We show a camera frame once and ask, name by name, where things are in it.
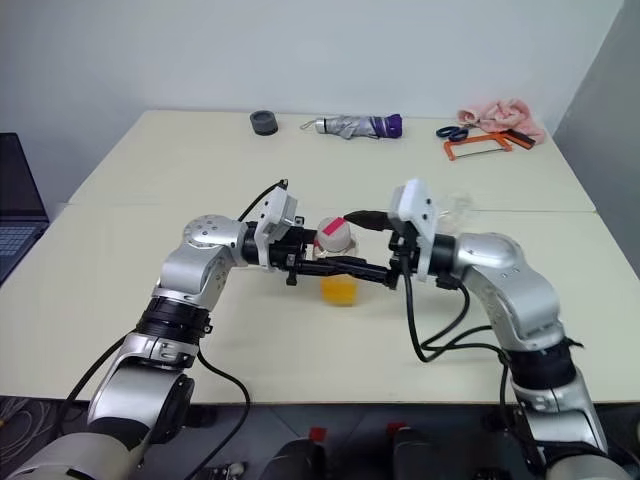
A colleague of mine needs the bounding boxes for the blue handled scissors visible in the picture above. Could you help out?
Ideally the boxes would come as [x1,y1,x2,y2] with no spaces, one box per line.
[435,124,472,143]

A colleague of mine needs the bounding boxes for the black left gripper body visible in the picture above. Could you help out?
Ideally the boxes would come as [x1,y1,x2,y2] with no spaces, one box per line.
[268,214,321,288]

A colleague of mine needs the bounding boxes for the small metal bracket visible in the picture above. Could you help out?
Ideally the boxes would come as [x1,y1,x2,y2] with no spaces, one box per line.
[205,461,247,480]

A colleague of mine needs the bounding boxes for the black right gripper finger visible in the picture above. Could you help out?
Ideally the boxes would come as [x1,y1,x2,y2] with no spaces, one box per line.
[344,209,393,232]
[349,263,401,292]

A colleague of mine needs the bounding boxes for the bundle of thin cables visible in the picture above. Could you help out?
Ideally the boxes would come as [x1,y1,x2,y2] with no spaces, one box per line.
[0,396,59,454]

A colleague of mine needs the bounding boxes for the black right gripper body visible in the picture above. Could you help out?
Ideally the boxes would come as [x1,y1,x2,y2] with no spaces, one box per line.
[385,222,422,294]

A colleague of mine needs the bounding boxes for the dark laptop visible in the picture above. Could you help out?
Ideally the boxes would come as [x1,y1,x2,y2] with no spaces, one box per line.
[0,131,52,287]

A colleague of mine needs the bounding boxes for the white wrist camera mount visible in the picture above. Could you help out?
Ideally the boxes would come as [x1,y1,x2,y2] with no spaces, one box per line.
[388,178,439,281]
[253,185,300,274]

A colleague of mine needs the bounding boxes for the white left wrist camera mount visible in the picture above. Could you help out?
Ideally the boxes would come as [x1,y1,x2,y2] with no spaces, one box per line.
[253,185,300,274]

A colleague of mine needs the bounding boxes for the pink towel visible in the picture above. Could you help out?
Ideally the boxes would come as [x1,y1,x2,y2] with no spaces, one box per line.
[456,98,548,142]

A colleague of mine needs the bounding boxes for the clear orange juice bottle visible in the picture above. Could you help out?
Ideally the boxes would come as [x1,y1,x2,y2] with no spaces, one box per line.
[314,234,362,308]

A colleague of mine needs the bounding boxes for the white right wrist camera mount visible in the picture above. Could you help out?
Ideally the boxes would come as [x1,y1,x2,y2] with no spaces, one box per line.
[388,178,439,281]

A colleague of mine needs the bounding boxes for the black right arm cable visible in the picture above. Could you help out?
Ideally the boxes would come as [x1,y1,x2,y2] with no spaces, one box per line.
[397,249,546,480]

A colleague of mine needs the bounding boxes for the folded silver purple umbrella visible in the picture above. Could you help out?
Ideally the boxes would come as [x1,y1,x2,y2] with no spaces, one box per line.
[299,113,405,142]

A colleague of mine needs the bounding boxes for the clear wine glass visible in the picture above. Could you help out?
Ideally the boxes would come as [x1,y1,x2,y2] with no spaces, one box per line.
[438,191,476,234]

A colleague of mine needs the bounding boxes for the orange hacksaw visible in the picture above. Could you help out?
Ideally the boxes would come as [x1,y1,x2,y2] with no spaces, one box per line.
[443,128,538,163]

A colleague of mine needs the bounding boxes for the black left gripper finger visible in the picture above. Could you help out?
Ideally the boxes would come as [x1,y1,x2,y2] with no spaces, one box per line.
[298,256,369,278]

